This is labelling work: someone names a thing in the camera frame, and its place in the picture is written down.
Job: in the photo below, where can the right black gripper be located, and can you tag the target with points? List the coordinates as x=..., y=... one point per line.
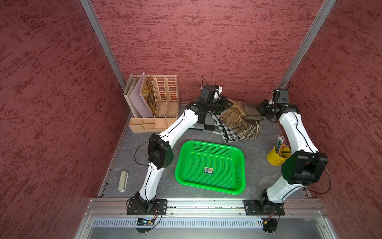
x=259, y=108

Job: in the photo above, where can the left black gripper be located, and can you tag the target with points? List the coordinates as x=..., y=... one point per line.
x=224, y=106

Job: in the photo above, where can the grey black checked scarf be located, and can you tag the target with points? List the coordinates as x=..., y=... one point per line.
x=210, y=125

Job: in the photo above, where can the brown plaid fringed scarf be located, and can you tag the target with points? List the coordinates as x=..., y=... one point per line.
x=243, y=118

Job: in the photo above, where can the black white smiley scarf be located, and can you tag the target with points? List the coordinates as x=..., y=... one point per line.
x=228, y=134

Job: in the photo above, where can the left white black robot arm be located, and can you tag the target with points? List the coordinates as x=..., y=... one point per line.
x=160, y=146

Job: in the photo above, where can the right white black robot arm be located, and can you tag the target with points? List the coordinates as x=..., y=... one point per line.
x=305, y=163

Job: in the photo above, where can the green plastic basket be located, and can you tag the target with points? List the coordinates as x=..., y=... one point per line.
x=228, y=165

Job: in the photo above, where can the small label sticker in basket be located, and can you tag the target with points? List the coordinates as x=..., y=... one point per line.
x=208, y=170

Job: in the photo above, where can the beige wooden file organizer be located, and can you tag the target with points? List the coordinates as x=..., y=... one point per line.
x=167, y=105

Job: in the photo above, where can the yellow pencil cup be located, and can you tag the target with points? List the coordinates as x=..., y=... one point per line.
x=276, y=159

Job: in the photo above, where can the brown patterned book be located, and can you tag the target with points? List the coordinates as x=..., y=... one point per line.
x=149, y=95

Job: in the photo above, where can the lilac folder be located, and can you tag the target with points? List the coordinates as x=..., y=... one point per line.
x=135, y=99

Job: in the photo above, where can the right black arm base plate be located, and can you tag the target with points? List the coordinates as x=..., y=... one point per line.
x=259, y=208

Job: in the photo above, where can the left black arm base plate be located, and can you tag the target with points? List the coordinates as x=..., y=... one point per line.
x=139, y=207

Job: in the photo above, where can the beige oblong handle piece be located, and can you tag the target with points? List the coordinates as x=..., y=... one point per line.
x=123, y=181

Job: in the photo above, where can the aluminium front rail frame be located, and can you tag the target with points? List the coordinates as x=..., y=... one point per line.
x=206, y=213

